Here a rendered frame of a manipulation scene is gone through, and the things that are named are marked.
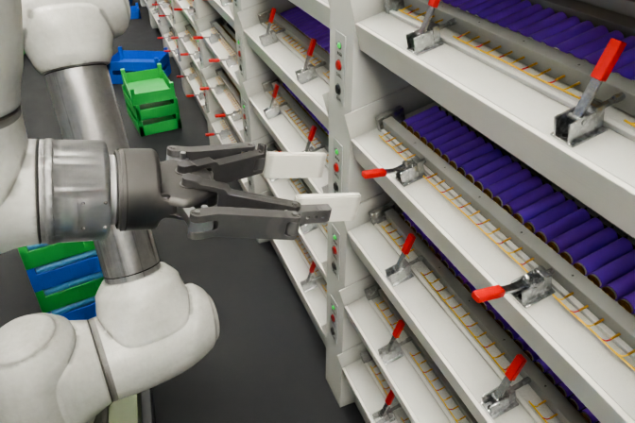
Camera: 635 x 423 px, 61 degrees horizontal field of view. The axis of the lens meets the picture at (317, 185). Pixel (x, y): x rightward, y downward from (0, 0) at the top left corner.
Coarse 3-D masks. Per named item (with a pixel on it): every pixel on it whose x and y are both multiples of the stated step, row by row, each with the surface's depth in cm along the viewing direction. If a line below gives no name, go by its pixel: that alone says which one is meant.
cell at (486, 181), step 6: (516, 162) 75; (504, 168) 74; (510, 168) 74; (516, 168) 74; (492, 174) 74; (498, 174) 74; (504, 174) 74; (510, 174) 74; (480, 180) 74; (486, 180) 73; (492, 180) 73; (498, 180) 74; (486, 186) 73
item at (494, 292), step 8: (528, 280) 58; (488, 288) 57; (496, 288) 57; (504, 288) 58; (512, 288) 58; (520, 288) 58; (472, 296) 57; (480, 296) 56; (488, 296) 56; (496, 296) 57
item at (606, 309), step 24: (384, 120) 90; (408, 144) 84; (432, 168) 79; (456, 192) 75; (480, 192) 71; (504, 216) 67; (504, 240) 65; (528, 240) 63; (552, 264) 59; (576, 288) 56; (576, 312) 56; (600, 312) 54; (624, 312) 53; (624, 336) 52; (624, 360) 51
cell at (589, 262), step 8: (616, 240) 61; (624, 240) 60; (600, 248) 60; (608, 248) 60; (616, 248) 60; (624, 248) 60; (632, 248) 60; (592, 256) 59; (600, 256) 59; (608, 256) 59; (616, 256) 59; (584, 264) 59; (592, 264) 59; (600, 264) 59
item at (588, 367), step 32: (416, 96) 93; (352, 128) 92; (384, 160) 86; (512, 160) 78; (416, 192) 78; (416, 224) 79; (448, 224) 72; (608, 224) 65; (448, 256) 72; (480, 256) 66; (512, 256) 65; (480, 288) 66; (512, 320) 61; (544, 320) 57; (576, 320) 56; (544, 352) 57; (576, 352) 54; (608, 352) 53; (576, 384) 53; (608, 384) 50; (608, 416) 50
